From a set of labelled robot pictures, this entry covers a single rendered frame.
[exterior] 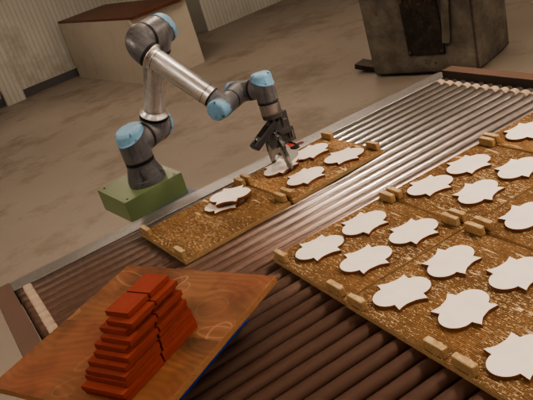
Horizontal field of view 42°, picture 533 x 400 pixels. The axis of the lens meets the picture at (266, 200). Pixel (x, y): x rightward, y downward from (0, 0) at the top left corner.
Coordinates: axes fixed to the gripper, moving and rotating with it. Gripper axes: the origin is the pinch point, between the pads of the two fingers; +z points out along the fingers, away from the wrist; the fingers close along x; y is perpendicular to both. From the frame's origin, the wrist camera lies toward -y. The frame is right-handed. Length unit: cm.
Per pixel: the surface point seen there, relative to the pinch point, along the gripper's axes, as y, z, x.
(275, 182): -8.3, 1.4, -7.5
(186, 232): -45.9, 2.1, -8.1
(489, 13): 340, 44, 196
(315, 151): 14.6, -0.3, -2.0
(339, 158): 14.0, 0.0, -17.5
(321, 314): -46, 6, -82
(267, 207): -21.2, 1.8, -21.3
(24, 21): 143, -23, 893
